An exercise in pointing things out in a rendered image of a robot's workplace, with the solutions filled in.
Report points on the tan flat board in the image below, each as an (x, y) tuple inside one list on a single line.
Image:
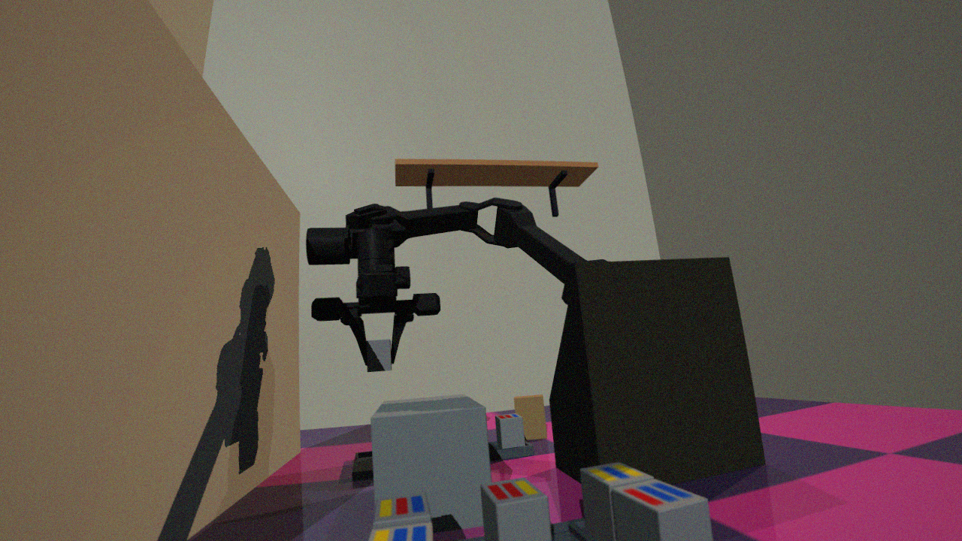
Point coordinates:
[(149, 280)]

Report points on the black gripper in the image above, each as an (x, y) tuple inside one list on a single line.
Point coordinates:
[(330, 309)]

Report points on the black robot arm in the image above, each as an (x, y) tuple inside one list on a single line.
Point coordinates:
[(374, 231)]

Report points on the olive brown block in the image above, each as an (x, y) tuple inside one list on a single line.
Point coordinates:
[(531, 409)]

